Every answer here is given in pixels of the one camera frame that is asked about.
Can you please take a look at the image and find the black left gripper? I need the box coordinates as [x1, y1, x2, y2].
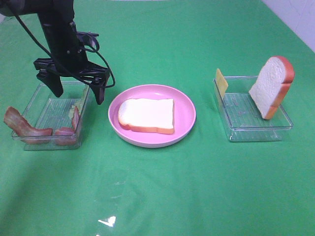
[34, 22, 110, 105]

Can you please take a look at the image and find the green lettuce leaf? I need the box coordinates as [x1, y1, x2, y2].
[68, 86, 89, 119]

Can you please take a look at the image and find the short bacon strip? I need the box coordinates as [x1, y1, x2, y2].
[55, 106, 80, 146]

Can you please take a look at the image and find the long bacon strip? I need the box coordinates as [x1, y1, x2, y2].
[3, 106, 53, 137]

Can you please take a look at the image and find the bread slice from container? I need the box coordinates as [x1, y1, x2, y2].
[118, 98, 175, 134]

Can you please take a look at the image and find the yellow cheese slice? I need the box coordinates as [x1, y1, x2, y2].
[215, 68, 228, 99]

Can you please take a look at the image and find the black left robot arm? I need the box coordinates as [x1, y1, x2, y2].
[0, 0, 114, 104]

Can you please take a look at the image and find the clear left plastic container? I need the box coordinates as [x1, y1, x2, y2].
[11, 81, 92, 151]

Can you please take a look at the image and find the clear plastic container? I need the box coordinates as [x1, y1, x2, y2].
[11, 81, 92, 151]
[213, 76, 293, 142]

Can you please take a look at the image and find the pink plate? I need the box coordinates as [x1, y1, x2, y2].
[108, 85, 196, 148]

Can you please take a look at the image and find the green tablecloth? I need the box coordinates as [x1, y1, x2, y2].
[0, 0, 315, 236]

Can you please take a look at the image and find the clear right plastic container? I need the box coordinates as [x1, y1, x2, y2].
[213, 76, 293, 142]

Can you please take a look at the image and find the bread slice in right container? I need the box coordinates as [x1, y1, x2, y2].
[249, 56, 295, 120]

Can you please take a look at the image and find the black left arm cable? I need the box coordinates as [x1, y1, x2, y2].
[6, 0, 116, 89]

